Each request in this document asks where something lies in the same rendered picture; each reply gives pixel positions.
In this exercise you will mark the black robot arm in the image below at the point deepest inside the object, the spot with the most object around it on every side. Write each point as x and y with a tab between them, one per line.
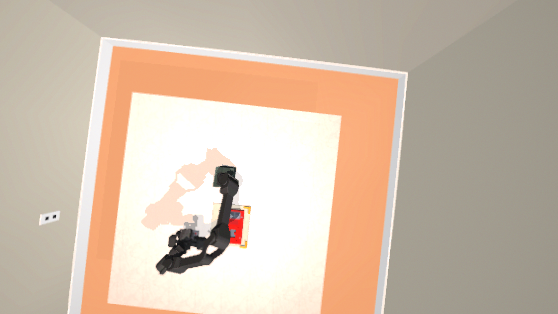
219	236

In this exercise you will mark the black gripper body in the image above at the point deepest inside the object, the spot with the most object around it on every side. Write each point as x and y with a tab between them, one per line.
197	241

